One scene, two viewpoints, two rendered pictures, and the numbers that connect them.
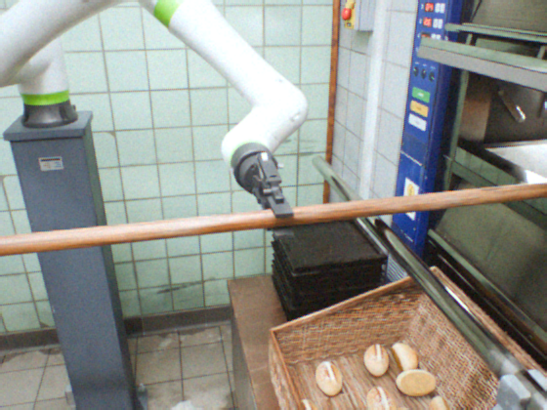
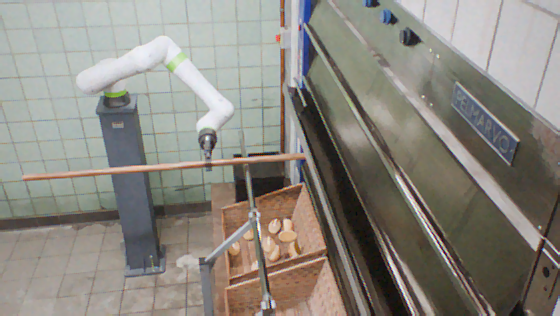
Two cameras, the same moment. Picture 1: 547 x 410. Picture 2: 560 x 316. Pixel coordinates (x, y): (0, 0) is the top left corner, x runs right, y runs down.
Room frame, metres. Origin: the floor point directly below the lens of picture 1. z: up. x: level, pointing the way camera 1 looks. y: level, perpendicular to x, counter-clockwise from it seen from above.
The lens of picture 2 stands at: (-1.30, -0.50, 2.46)
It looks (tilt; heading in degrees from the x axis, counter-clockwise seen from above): 32 degrees down; 4
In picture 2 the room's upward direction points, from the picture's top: straight up
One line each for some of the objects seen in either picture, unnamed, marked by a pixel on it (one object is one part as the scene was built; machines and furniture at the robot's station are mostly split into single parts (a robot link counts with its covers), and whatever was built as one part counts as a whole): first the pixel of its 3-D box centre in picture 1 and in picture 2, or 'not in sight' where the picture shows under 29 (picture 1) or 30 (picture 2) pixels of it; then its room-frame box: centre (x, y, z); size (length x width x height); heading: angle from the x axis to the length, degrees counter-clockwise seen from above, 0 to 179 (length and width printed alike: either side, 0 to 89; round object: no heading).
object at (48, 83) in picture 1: (35, 64); (110, 77); (1.26, 0.62, 1.36); 0.16 x 0.13 x 0.19; 160
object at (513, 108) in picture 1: (510, 104); not in sight; (1.13, -0.60, 1.28); 0.09 x 0.02 x 0.09; 102
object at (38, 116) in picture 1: (52, 105); (117, 93); (1.33, 0.63, 1.23); 0.26 x 0.15 x 0.06; 13
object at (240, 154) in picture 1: (256, 167); (208, 138); (0.91, 0.03, 1.20); 0.12 x 0.06 x 0.09; 102
